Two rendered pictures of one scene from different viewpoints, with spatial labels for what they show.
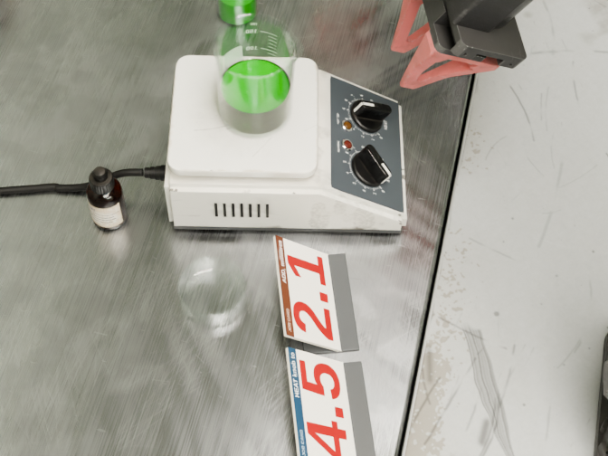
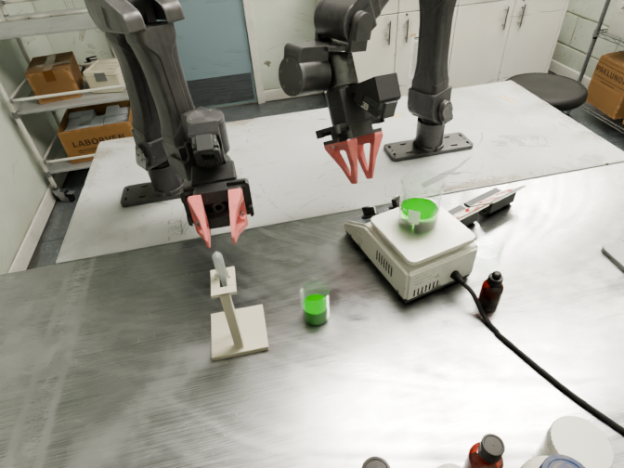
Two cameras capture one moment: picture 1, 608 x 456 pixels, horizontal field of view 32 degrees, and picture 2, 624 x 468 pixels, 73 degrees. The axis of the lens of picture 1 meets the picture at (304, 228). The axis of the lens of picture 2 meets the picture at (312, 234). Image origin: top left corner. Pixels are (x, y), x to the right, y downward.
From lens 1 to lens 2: 1.02 m
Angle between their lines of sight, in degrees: 65
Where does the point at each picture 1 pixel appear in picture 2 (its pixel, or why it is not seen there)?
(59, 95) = (441, 370)
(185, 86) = (427, 251)
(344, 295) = not seen: hidden behind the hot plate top
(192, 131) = (449, 238)
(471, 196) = (366, 201)
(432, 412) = (461, 184)
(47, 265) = (536, 313)
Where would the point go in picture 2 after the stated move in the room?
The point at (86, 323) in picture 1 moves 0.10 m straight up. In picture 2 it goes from (542, 283) to (563, 236)
